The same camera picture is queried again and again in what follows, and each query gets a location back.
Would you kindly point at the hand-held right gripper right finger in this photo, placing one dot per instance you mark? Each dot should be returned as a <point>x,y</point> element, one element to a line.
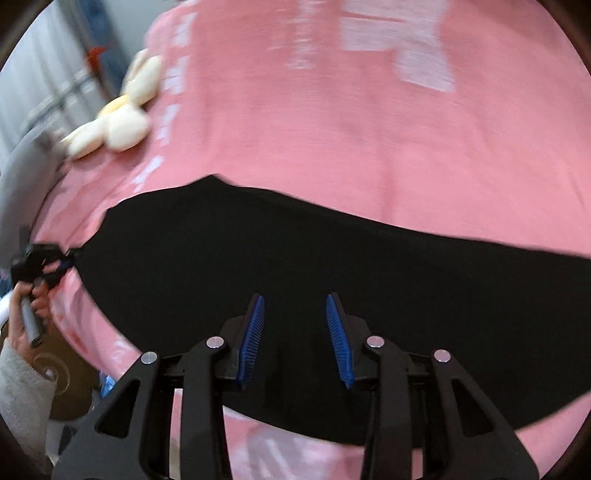
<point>338,339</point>

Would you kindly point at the grey and blue curtain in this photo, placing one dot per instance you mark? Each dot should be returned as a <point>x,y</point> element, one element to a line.
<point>46,83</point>

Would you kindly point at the person's left hand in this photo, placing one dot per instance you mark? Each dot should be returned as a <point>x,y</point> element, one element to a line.
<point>18,339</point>

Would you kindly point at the black pants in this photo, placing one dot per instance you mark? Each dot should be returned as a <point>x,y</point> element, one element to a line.
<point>277,240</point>

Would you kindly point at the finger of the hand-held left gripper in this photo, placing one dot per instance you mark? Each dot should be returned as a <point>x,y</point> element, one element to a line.
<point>63,258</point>
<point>56,278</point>

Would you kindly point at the red curtain tassel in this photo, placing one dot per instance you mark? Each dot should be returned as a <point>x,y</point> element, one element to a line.
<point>95,53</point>

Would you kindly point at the cream flower plush toy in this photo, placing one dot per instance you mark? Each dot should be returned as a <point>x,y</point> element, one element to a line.
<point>124,127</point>

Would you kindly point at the pink bow print blanket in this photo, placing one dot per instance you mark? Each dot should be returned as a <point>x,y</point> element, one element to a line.
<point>323,115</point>

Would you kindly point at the grey plush toy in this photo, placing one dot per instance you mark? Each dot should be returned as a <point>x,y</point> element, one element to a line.
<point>23,184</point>

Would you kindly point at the brown swirl pattern rug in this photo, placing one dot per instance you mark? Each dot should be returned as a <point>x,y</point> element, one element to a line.
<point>69,383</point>

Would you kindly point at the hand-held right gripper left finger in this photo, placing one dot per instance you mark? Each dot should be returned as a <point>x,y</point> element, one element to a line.
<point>251,339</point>

